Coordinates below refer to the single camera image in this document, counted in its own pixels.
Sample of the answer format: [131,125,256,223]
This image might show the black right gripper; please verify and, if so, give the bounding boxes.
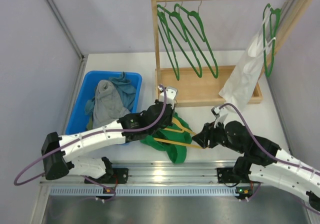
[192,117,245,154]

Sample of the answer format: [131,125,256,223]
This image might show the yellow hanger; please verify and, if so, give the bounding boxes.
[153,112,203,149]

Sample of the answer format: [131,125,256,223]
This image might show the green tank top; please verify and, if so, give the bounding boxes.
[139,112,194,164]

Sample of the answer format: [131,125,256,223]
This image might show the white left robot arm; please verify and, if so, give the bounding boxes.
[41,100,175,183]

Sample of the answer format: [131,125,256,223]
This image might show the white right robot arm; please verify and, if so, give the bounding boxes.
[192,121,320,211]

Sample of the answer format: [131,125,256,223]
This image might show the white tank top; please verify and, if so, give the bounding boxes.
[219,22,264,111]

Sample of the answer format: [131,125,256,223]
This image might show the green hanger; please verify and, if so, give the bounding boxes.
[169,3,203,78]
[187,10,219,79]
[156,4,180,81]

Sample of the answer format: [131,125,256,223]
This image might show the green hanger far left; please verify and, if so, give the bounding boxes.
[156,4,180,81]

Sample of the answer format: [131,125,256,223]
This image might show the green hanger right end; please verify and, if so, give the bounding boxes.
[262,3,281,78]

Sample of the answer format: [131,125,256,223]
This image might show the teal blue garment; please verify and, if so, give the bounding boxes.
[84,72,137,131]

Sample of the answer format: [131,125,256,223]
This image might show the grey garment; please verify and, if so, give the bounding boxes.
[92,80,130,129]

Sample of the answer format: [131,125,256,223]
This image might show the wooden clothes rack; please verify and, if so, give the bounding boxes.
[151,0,313,108]

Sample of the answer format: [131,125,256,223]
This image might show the blue plastic bin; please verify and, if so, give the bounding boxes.
[65,70,142,135]

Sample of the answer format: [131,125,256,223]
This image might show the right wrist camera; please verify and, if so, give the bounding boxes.
[211,106,230,128]

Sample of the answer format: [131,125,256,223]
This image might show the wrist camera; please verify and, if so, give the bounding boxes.
[211,106,230,128]
[157,84,178,109]

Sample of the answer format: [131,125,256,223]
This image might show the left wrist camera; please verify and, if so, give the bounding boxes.
[157,84,178,109]

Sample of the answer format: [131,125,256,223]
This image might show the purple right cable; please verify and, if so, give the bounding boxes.
[218,103,320,216]

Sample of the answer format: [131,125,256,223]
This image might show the aluminium mounting rail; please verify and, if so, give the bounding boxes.
[39,160,312,197]

